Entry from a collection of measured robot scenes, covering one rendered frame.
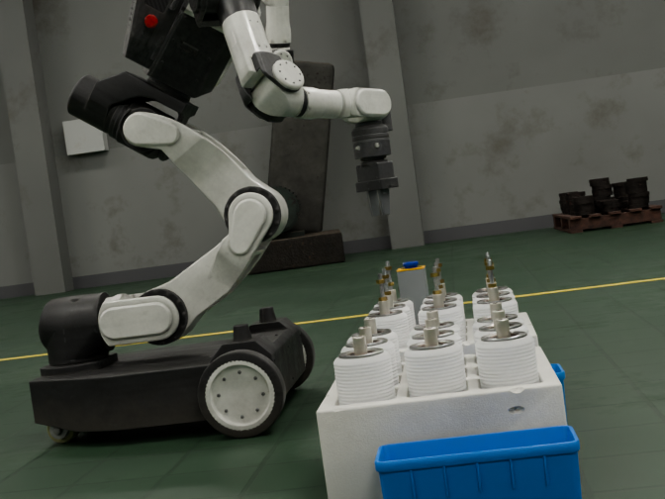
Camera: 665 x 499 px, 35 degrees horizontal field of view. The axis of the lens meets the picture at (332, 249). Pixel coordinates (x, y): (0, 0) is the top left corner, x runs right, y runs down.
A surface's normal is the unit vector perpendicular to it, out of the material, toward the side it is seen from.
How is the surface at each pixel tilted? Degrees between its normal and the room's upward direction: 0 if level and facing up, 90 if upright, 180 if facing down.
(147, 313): 90
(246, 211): 90
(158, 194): 90
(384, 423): 90
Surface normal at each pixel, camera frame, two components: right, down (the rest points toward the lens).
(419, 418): -0.11, 0.06
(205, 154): 0.15, 0.39
